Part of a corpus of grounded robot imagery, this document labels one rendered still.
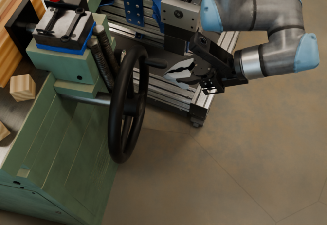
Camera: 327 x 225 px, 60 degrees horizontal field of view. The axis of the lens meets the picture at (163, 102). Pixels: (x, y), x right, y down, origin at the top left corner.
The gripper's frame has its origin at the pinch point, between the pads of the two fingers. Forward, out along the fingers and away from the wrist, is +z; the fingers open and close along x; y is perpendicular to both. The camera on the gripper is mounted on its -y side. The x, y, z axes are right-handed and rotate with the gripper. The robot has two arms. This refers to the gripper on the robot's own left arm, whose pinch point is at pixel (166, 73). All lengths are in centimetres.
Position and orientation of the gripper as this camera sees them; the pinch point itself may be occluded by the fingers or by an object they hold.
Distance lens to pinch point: 75.6
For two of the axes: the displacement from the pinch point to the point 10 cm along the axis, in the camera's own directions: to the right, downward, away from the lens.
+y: 4.9, 5.4, 6.8
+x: 2.0, -8.3, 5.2
